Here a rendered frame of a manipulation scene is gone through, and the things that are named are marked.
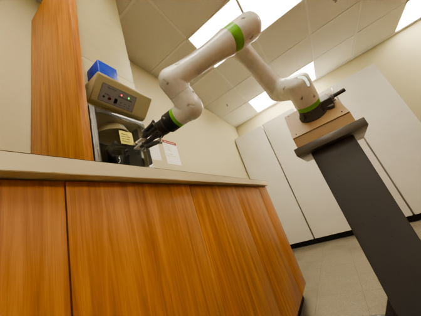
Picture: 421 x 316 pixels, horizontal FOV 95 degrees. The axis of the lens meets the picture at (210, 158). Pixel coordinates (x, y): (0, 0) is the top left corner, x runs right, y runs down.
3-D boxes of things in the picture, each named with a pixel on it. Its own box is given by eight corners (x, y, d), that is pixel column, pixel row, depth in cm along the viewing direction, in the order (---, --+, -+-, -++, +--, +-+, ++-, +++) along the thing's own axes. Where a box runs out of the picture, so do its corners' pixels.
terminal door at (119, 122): (98, 185, 77) (89, 105, 90) (156, 186, 103) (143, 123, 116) (99, 185, 77) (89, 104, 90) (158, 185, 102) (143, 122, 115)
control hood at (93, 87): (86, 101, 90) (84, 84, 94) (143, 121, 117) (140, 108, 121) (99, 87, 85) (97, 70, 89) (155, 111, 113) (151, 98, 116)
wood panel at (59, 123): (29, 229, 85) (31, 21, 132) (38, 228, 88) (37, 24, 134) (88, 190, 64) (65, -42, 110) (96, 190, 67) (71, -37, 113)
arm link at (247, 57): (282, 89, 128) (224, 26, 106) (302, 86, 113) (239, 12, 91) (272, 106, 128) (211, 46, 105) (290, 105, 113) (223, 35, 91)
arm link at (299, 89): (303, 99, 118) (289, 72, 111) (326, 97, 104) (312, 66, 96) (289, 113, 117) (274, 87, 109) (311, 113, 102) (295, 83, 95)
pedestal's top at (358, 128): (363, 138, 110) (359, 131, 111) (368, 124, 84) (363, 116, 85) (307, 162, 125) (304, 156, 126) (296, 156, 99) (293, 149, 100)
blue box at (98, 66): (88, 85, 94) (86, 71, 97) (108, 93, 103) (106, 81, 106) (99, 73, 90) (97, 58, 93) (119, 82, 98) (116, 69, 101)
